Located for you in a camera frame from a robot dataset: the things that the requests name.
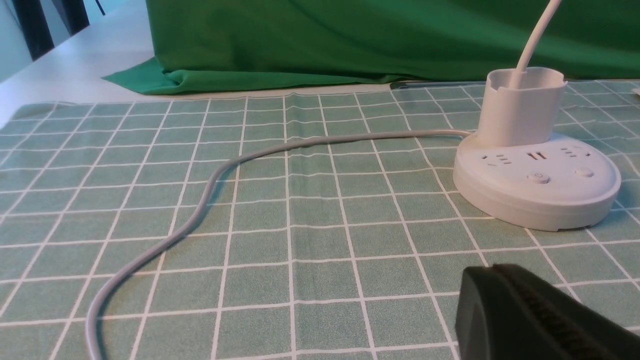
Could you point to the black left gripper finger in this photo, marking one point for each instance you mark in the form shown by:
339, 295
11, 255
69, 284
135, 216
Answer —
506, 312

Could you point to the green checked tablecloth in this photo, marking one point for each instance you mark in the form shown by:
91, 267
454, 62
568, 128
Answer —
349, 251

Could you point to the green backdrop cloth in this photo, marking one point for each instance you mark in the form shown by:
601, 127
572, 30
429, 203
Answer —
256, 45

